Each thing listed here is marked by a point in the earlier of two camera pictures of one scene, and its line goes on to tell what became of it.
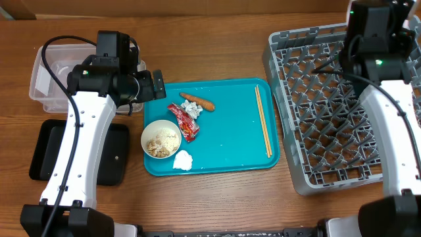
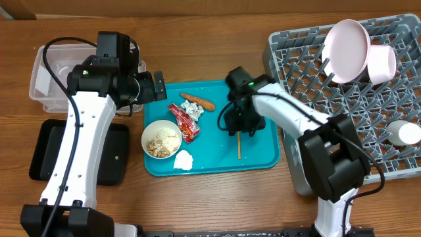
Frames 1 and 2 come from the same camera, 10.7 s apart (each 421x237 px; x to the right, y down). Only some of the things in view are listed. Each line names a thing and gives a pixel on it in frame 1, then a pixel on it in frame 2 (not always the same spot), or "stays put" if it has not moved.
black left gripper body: [146, 89] stays put
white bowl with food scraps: [161, 139] stays put
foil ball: [193, 108] stays put
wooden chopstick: [268, 153] to [239, 145]
